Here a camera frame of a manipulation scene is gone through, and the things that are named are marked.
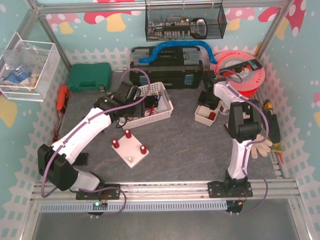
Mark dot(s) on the large red spring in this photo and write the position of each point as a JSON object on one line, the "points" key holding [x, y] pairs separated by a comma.
{"points": [[143, 150], [115, 143], [128, 133]]}

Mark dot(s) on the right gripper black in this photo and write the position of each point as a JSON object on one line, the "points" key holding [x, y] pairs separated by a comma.
{"points": [[206, 100]]}

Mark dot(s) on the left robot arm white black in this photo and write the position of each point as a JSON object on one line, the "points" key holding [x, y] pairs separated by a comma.
{"points": [[56, 161]]}

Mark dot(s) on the orange multimeter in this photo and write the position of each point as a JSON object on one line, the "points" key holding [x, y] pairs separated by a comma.
{"points": [[62, 99]]}

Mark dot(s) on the white plastic perforated basket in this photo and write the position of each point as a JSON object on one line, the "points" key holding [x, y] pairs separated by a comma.
{"points": [[163, 111]]}

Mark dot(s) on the blue white glove in box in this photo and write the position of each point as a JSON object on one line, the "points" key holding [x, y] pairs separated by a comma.
{"points": [[19, 76]]}

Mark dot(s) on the white peg base plate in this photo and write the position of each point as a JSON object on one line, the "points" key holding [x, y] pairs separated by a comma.
{"points": [[129, 150]]}

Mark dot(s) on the red multimeter probe leads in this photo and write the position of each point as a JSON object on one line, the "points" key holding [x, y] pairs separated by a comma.
{"points": [[56, 129]]}

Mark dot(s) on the white small parts box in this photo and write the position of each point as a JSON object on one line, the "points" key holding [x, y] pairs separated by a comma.
{"points": [[201, 114]]}

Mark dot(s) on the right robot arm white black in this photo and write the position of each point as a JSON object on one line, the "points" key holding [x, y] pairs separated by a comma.
{"points": [[244, 123]]}

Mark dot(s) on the red filament spool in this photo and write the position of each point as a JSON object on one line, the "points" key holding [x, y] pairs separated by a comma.
{"points": [[243, 70]]}

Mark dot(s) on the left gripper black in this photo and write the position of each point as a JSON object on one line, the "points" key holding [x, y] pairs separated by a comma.
{"points": [[146, 106]]}

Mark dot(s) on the yellow black screwdriver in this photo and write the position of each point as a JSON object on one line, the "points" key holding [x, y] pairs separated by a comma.
{"points": [[267, 106]]}

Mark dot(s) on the black bracket on floor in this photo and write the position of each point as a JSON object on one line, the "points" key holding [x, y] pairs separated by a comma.
{"points": [[81, 160]]}

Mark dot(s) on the black battery holder in basket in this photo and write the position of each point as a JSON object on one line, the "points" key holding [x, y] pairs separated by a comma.
{"points": [[151, 101]]}

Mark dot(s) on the clear acrylic wall box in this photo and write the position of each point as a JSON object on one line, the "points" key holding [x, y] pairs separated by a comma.
{"points": [[42, 58]]}

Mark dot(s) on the black wire mesh basket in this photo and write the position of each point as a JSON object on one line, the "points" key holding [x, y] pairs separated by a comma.
{"points": [[179, 20]]}

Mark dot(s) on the black toolbox with blue latches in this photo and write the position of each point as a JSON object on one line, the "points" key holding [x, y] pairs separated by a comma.
{"points": [[176, 67]]}

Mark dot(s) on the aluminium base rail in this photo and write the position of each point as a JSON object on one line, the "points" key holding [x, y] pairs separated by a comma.
{"points": [[173, 191]]}

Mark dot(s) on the green plastic tool case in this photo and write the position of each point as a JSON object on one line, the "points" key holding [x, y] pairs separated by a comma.
{"points": [[89, 77]]}

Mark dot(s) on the grey slotted cable duct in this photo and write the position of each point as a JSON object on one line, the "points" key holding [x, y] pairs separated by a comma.
{"points": [[151, 206]]}

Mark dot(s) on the white work glove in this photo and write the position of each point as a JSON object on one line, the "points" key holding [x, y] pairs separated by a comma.
{"points": [[241, 150]]}

